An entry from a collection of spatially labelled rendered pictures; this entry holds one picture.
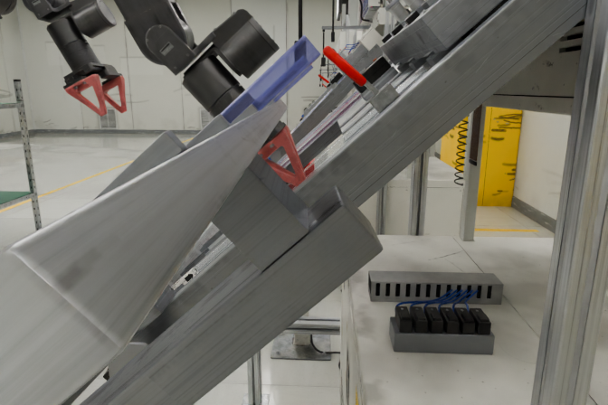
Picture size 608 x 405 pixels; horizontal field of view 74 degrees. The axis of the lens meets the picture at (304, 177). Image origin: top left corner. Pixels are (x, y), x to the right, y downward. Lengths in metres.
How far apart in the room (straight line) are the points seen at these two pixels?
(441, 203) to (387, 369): 1.43
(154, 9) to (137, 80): 9.65
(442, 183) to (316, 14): 7.67
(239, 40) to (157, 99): 9.50
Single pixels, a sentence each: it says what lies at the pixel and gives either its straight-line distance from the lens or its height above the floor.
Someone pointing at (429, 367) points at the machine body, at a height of 0.62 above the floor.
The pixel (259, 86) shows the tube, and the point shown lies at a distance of 0.19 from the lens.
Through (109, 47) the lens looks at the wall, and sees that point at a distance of 10.48.
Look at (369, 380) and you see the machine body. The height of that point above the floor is 0.62.
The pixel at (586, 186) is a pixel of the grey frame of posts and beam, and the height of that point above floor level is 0.95.
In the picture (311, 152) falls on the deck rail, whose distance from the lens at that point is 1.14.
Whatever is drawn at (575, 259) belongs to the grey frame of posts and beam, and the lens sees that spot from 0.51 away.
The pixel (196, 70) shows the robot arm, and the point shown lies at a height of 1.06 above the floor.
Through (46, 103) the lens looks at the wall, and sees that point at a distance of 11.29.
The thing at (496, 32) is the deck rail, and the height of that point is 1.10.
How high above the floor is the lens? 1.04
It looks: 12 degrees down
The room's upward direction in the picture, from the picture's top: straight up
